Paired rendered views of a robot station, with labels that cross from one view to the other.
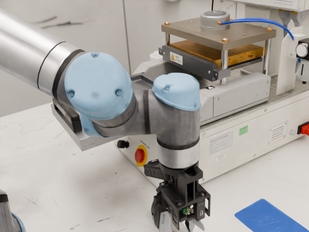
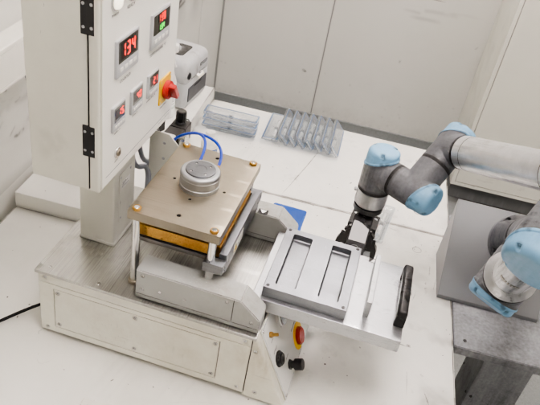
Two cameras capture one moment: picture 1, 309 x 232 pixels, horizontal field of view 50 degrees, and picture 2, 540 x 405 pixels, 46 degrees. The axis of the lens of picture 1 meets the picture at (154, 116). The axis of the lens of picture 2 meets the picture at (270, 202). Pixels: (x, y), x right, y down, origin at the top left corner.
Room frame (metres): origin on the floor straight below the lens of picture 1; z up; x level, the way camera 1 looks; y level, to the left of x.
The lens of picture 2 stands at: (1.64, 0.57, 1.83)
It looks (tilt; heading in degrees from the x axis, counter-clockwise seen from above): 35 degrees down; 218
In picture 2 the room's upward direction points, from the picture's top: 11 degrees clockwise
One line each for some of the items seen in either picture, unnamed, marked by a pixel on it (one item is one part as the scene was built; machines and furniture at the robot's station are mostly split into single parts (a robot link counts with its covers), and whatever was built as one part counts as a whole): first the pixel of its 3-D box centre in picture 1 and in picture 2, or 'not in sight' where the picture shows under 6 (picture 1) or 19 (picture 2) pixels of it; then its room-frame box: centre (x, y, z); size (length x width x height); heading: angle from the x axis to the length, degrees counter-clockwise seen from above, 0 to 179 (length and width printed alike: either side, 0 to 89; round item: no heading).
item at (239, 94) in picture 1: (226, 98); (246, 214); (0.77, -0.18, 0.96); 0.26 x 0.05 x 0.07; 120
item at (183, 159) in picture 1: (180, 148); (370, 196); (0.50, -0.04, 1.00); 0.08 x 0.08 x 0.05
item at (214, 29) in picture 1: (228, 35); (186, 186); (0.92, -0.22, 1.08); 0.31 x 0.24 x 0.13; 30
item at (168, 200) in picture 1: (181, 187); (363, 221); (0.49, -0.04, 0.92); 0.09 x 0.08 x 0.12; 25
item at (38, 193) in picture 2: not in sight; (130, 137); (0.60, -0.85, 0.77); 0.84 x 0.30 x 0.04; 33
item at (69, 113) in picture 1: (65, 111); (403, 294); (0.70, 0.21, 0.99); 0.15 x 0.02 x 0.04; 30
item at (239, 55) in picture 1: (215, 43); (198, 200); (0.92, -0.18, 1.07); 0.22 x 0.17 x 0.10; 30
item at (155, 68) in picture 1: (168, 69); (201, 293); (1.01, -0.05, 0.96); 0.25 x 0.05 x 0.07; 120
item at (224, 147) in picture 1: (214, 118); (194, 281); (0.91, -0.18, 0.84); 0.53 x 0.37 x 0.17; 120
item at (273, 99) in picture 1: (221, 85); (176, 250); (0.94, -0.21, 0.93); 0.46 x 0.35 x 0.01; 120
